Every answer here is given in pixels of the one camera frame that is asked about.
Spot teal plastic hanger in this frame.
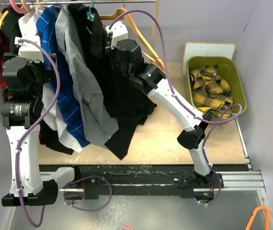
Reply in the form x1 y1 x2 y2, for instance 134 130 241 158
86 0 95 22

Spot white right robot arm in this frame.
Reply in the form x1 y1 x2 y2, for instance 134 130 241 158
105 39 214 187

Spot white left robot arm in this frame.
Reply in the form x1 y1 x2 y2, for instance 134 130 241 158
1 53 82 207

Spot wooden hanger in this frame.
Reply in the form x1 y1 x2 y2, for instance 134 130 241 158
100 8 165 71

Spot white hanging shirt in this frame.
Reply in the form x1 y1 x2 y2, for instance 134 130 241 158
18 9 82 155

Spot yellow hanger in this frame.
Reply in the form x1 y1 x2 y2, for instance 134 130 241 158
0 10 10 29

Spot blue checked hanging shirt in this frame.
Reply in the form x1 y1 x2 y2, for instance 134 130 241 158
36 6 90 152

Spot beige wooden hanger hook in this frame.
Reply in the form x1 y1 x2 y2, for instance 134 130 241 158
21 0 36 14

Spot pink hanger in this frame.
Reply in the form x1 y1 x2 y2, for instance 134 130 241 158
10 0 28 15

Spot light wooden hanger hook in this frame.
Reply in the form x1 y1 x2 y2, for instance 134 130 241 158
36 0 45 11

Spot grey hanging shirt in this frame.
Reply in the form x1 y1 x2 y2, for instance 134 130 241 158
55 5 118 148

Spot yellow plaid shirt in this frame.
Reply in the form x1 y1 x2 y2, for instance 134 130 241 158
190 65 233 118

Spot orange plastic hanger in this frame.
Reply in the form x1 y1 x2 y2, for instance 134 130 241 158
244 206 271 230

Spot black hanging garment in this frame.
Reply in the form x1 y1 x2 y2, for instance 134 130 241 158
0 7 75 155

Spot white board behind bin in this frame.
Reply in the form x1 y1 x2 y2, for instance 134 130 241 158
182 41 236 76

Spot wooden clothes rack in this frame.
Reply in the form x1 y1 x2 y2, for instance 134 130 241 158
0 0 161 65

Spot olive green plastic bin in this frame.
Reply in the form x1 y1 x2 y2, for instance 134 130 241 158
184 56 247 121

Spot red blue hangers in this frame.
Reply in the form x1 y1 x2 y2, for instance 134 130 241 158
115 223 133 230

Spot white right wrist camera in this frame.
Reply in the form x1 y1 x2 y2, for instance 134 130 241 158
105 21 128 49

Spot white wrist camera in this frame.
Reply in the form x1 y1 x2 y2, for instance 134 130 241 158
105 21 128 49
14 35 44 63

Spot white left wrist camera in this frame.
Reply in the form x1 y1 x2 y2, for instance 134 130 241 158
14 35 44 63

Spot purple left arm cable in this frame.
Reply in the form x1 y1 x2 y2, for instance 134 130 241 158
15 38 61 228

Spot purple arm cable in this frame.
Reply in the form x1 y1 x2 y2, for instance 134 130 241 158
109 9 243 183
15 38 61 228

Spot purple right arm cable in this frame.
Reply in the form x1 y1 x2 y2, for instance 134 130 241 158
109 9 243 183

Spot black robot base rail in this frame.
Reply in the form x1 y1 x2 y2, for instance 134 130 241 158
64 164 224 199

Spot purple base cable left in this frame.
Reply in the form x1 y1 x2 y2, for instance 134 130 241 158
63 175 113 212

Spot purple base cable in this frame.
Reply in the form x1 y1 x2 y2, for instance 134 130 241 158
197 167 223 207
63 175 113 212

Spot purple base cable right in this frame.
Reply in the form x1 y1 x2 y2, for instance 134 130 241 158
197 167 223 207

